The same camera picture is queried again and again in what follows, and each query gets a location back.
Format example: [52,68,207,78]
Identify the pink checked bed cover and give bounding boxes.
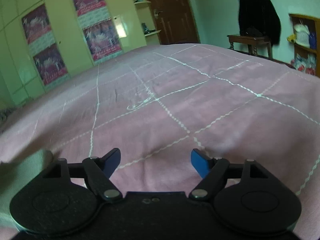
[1,44,319,239]

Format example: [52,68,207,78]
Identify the grey knit pants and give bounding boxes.
[1,149,54,228]

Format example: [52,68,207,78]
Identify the pink poster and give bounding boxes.
[73,0,111,29]
[33,44,69,90]
[22,4,55,56]
[83,20,123,64]

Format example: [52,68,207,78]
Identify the pink poster upper left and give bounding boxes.
[22,4,55,56]

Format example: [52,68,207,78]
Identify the pink poster upper right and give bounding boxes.
[73,0,111,29]

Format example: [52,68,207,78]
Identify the brown wooden door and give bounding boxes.
[149,0,200,45]

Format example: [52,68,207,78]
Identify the pink poster lower left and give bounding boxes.
[33,44,69,90]

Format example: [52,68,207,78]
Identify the green wardrobe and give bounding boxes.
[1,0,147,108]

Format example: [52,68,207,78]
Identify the small wooden table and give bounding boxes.
[227,35,273,60]

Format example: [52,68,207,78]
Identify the pink poster lower right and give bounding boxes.
[83,20,123,64]

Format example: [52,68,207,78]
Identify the wooden shelf with items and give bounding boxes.
[287,13,319,77]

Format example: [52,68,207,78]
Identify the black hanging garment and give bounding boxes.
[238,0,281,46]

